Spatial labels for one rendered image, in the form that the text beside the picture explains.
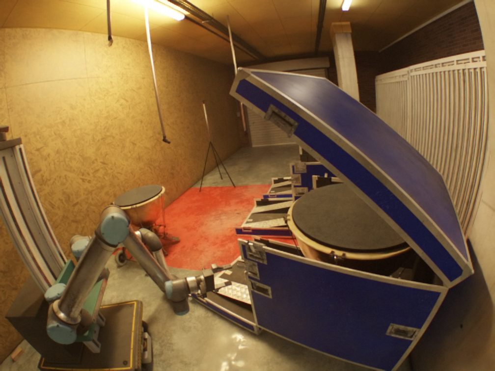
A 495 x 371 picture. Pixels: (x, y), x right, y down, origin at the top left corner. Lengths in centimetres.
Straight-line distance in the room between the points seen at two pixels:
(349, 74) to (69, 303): 521
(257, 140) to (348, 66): 484
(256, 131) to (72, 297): 807
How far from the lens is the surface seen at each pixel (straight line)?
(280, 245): 254
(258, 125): 848
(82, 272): 103
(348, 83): 506
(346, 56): 513
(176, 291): 117
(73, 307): 113
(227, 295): 212
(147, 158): 412
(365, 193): 78
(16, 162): 157
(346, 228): 118
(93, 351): 188
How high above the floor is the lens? 161
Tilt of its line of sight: 20 degrees down
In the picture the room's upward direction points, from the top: 9 degrees counter-clockwise
